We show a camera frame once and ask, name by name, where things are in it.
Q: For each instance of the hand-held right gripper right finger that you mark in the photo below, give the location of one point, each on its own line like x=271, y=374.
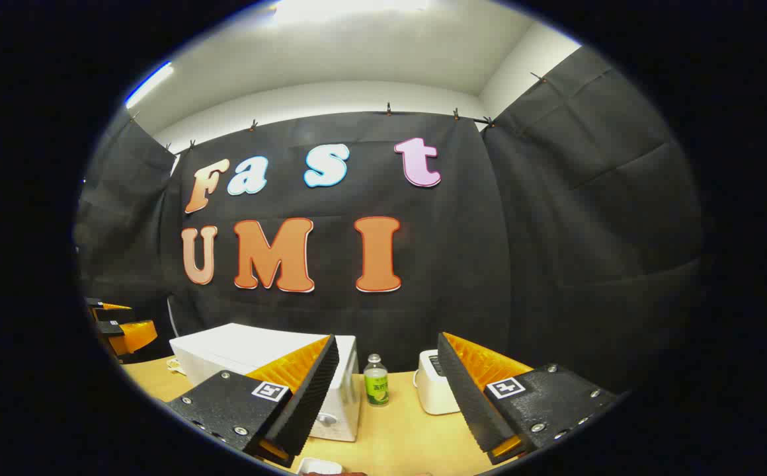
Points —
x=466, y=396

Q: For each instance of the white toaster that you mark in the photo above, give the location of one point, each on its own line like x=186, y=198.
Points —
x=431, y=393

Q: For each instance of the green label drink bottle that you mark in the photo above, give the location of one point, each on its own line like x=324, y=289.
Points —
x=376, y=387

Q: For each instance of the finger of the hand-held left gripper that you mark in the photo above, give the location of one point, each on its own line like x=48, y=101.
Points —
x=133, y=336
x=114, y=315

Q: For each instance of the white microwave oven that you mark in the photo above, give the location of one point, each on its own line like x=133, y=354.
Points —
x=225, y=344

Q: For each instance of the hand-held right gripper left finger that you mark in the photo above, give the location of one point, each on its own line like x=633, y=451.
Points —
x=311, y=396

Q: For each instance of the white rectangular dish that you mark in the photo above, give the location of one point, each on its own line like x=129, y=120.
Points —
x=317, y=466

